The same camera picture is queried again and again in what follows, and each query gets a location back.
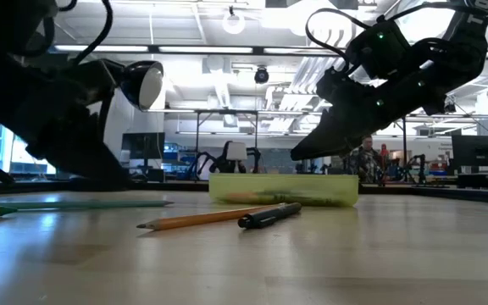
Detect black computer monitor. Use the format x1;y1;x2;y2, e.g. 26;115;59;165
451;134;488;169
120;131;166;161

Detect translucent yellow-green supply box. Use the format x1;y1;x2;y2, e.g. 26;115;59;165
208;172;360;208

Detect black overhead camera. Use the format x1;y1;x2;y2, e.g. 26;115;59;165
254;66;270;85

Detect orange pencil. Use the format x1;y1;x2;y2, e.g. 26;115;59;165
136;203;286;232

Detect white round ceiling fixture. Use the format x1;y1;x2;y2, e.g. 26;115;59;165
221;6;247;36

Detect black pen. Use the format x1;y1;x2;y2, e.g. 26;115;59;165
237;202;303;230

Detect teal pencil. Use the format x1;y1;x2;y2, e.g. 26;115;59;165
0;199;175;211

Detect person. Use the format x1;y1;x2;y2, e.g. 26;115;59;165
347;135;383;184
379;143;391;170

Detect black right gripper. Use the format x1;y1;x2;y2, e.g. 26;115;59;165
290;67;435;162

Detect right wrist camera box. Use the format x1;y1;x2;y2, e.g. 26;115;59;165
345;19;411;80

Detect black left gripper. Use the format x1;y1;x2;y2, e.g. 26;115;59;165
0;54;131;188

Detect black desk lamp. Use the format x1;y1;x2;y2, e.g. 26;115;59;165
74;58;165;141

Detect ceiling light strip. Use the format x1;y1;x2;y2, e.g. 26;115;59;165
53;43;488;59

